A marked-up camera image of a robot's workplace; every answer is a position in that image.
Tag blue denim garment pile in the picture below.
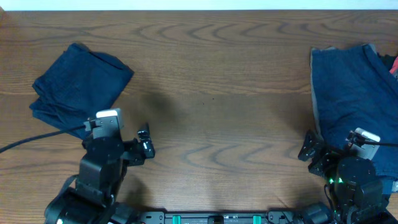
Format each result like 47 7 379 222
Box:
310 44 397 194

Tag dark navy shorts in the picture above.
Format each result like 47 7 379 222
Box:
30 43 134 130

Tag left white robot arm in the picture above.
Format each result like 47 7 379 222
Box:
44 121 155 224

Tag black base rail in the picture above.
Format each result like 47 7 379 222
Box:
131 210 305 224

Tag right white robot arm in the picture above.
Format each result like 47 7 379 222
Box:
293 128 397 224

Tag red garment in pile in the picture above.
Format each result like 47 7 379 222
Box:
389 57 398 75

